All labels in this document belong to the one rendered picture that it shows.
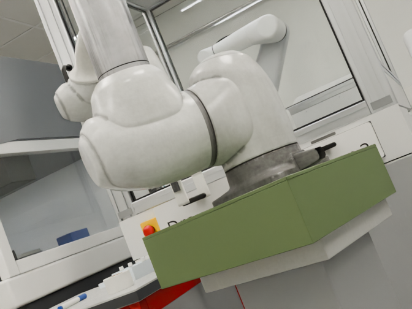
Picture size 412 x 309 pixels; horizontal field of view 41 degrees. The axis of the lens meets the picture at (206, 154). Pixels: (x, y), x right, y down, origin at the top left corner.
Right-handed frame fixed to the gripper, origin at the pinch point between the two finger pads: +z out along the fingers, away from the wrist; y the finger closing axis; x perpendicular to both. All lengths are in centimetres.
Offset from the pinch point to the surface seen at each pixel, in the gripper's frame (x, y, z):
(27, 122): 83, 54, -57
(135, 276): 28.3, 5.2, 13.9
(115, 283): 23.2, -12.0, 12.7
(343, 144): -33, 38, 1
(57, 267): 83, 41, 3
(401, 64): -51, 367, -49
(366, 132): -41, 38, 1
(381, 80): -50, 40, -12
